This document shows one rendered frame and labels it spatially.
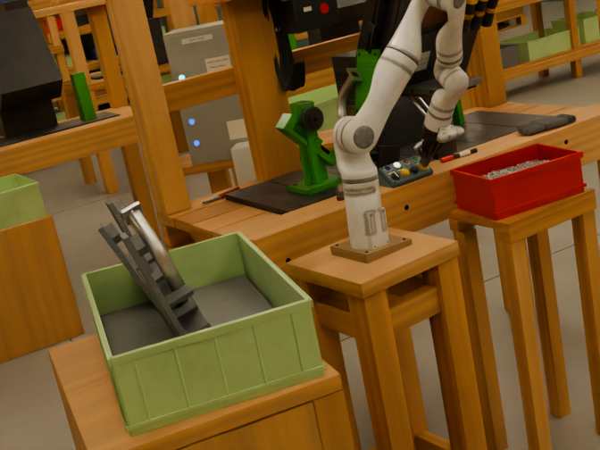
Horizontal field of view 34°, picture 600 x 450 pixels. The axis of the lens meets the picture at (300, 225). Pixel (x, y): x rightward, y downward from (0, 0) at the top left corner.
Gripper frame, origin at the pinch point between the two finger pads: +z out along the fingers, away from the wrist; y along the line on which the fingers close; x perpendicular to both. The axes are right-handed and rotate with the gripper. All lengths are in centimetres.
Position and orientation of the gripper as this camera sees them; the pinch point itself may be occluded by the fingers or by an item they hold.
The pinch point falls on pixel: (425, 160)
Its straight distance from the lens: 291.1
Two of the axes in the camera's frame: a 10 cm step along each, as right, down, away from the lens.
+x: 5.3, 6.6, -5.3
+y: -8.4, 3.0, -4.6
